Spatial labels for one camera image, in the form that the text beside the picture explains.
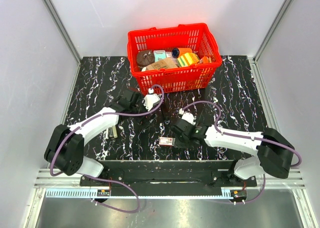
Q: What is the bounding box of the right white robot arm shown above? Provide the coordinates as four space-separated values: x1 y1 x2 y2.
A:
171 118 295 186

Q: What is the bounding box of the orange bottle blue cap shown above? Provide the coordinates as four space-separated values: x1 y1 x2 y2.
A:
171 47 193 59

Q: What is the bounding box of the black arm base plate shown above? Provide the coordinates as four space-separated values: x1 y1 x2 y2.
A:
79 159 258 198

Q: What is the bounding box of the brown round muffin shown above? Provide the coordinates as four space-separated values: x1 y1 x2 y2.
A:
136 49 155 67

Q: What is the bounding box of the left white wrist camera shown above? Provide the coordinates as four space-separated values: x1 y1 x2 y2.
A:
143 88 161 112

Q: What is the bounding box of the staple box red white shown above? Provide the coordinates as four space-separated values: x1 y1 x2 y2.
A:
159 137 175 146

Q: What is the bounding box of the beige stapler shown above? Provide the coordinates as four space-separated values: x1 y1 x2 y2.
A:
106 125 118 139

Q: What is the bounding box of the red plastic shopping basket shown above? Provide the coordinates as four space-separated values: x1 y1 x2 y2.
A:
127 23 222 94

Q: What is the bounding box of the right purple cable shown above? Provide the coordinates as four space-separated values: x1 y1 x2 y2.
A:
181 100 303 205

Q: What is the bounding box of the orange snack packet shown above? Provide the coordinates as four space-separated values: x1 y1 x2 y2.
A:
198 56 212 64

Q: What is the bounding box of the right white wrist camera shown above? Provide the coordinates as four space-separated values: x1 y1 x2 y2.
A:
178 108 195 125

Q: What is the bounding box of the brown cardboard box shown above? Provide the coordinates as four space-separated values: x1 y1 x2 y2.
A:
145 57 178 71

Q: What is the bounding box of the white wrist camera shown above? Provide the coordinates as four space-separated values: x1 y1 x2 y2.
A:
178 108 195 125
143 88 161 112

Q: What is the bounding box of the teal small carton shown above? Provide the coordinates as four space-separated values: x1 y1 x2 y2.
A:
153 50 167 62

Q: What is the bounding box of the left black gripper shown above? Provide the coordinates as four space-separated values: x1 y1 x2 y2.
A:
129 94 158 130

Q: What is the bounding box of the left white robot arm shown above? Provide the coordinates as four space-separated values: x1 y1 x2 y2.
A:
44 84 164 186

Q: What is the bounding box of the yellow green sponge pack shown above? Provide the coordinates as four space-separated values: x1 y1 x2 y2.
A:
176 52 200 67

